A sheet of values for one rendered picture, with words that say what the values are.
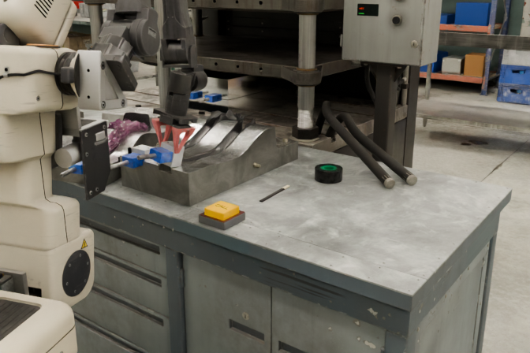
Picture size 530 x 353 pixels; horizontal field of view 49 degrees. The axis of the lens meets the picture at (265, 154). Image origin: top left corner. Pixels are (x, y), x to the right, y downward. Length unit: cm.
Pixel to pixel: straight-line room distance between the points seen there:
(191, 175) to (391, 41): 91
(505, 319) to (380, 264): 151
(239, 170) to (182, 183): 20
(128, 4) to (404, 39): 105
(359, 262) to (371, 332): 16
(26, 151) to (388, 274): 75
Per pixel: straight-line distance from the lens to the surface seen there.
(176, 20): 143
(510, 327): 264
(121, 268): 180
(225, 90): 238
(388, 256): 125
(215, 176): 154
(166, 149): 150
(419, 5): 200
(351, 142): 179
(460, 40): 482
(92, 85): 114
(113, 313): 190
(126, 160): 157
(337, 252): 125
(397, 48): 204
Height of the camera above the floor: 136
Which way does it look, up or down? 17 degrees down
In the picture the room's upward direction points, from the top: straight up
